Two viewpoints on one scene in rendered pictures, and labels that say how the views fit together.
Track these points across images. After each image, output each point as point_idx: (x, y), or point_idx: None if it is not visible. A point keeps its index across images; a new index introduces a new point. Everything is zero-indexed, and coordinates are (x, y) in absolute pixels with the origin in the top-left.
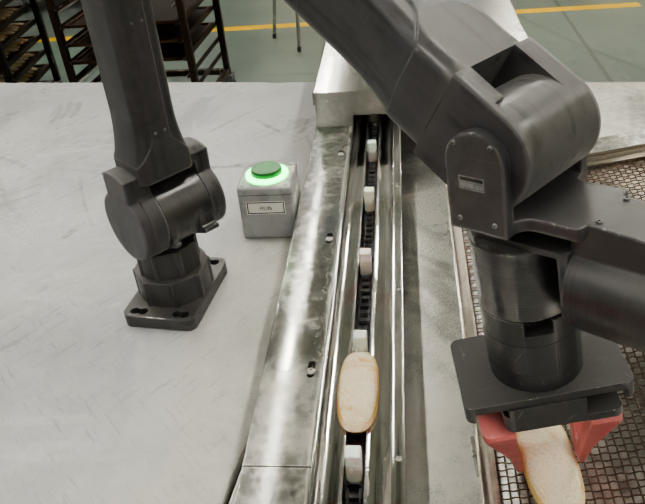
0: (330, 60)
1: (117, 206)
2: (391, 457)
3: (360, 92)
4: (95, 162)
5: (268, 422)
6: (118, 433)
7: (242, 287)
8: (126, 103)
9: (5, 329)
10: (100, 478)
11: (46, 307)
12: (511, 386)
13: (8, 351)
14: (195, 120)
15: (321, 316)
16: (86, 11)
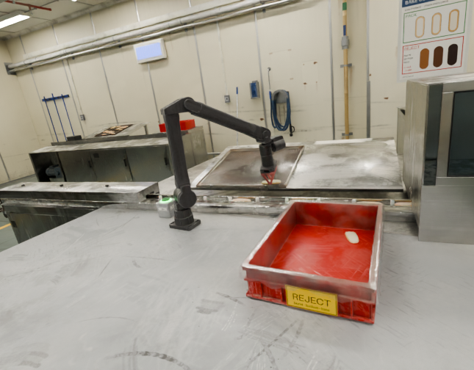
0: (118, 191)
1: (186, 194)
2: (259, 197)
3: (145, 188)
4: (84, 244)
5: (244, 205)
6: (227, 228)
7: None
8: (185, 167)
9: (171, 248)
10: (238, 229)
11: (167, 243)
12: (271, 165)
13: (182, 246)
14: (84, 228)
15: (220, 201)
16: (175, 150)
